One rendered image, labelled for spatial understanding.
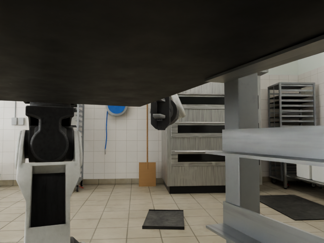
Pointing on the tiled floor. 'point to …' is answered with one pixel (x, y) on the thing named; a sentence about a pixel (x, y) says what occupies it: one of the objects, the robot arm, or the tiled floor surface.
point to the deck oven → (198, 142)
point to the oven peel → (147, 167)
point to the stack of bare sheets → (164, 220)
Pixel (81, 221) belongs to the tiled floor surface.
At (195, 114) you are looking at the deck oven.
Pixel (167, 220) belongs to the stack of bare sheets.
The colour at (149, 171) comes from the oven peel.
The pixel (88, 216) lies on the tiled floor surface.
